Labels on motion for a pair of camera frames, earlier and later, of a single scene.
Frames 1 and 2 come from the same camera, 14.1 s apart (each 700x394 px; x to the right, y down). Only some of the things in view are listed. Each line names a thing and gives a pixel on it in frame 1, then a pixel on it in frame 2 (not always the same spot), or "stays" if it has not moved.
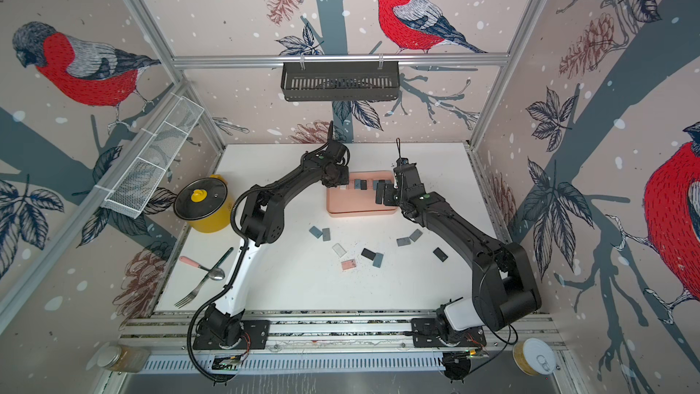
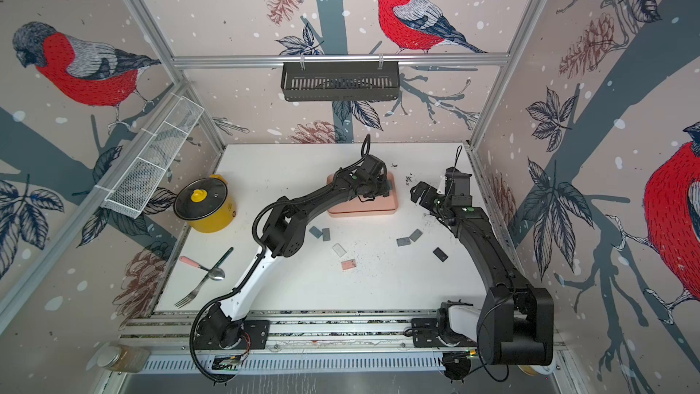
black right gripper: [389, 196] to [427, 201]
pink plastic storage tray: [358, 197] stays
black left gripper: [344, 181] to [386, 188]
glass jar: [125, 357] stays
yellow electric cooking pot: [204, 202] stays
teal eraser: [316, 233] stays
